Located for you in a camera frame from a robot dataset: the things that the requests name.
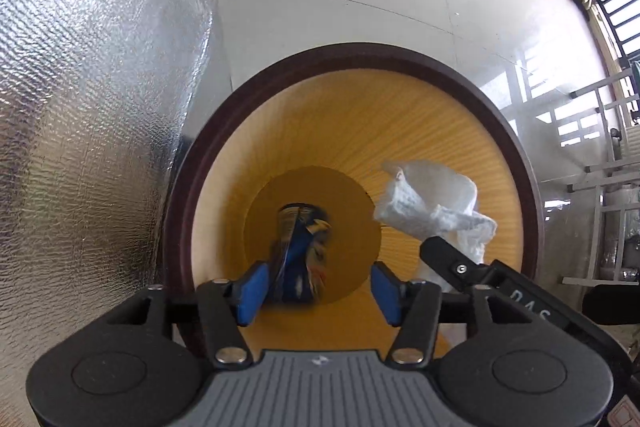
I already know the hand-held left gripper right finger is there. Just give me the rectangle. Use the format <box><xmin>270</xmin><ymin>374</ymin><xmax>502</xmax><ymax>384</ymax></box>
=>
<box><xmin>371</xmin><ymin>261</ymin><xmax>534</xmax><ymax>368</ymax></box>

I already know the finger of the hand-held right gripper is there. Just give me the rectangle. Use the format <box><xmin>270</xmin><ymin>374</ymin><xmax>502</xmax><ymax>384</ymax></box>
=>
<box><xmin>419</xmin><ymin>235</ymin><xmax>501</xmax><ymax>294</ymax></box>

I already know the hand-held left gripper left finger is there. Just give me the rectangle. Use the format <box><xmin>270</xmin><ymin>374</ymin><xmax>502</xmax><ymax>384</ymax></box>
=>
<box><xmin>102</xmin><ymin>261</ymin><xmax>271</xmax><ymax>370</ymax></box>

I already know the crushed blue can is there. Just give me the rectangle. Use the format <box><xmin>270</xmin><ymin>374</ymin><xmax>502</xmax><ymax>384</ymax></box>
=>
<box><xmin>267</xmin><ymin>203</ymin><xmax>334</xmax><ymax>306</ymax></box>

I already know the white tissue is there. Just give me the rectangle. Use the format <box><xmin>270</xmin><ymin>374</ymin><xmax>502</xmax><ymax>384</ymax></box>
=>
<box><xmin>372</xmin><ymin>159</ymin><xmax>499</xmax><ymax>297</ymax></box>

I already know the round wooden trash bin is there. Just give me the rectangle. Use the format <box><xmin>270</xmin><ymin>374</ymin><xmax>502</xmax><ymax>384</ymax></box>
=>
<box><xmin>162</xmin><ymin>42</ymin><xmax>546</xmax><ymax>360</ymax></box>

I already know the person's right forearm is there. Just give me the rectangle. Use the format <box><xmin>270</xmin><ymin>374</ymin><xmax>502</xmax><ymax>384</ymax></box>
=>
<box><xmin>582</xmin><ymin>283</ymin><xmax>640</xmax><ymax>329</ymax></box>

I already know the white drying rack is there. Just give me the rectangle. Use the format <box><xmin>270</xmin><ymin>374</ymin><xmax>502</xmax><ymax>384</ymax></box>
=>
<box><xmin>560</xmin><ymin>69</ymin><xmax>640</xmax><ymax>289</ymax></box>

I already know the silver foil insulation sheet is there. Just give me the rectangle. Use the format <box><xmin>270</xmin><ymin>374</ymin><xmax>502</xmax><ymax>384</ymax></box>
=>
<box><xmin>0</xmin><ymin>0</ymin><xmax>217</xmax><ymax>427</ymax></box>

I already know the black window grille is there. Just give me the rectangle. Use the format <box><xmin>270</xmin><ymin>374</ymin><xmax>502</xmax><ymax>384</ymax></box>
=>
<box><xmin>579</xmin><ymin>0</ymin><xmax>640</xmax><ymax>75</ymax></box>

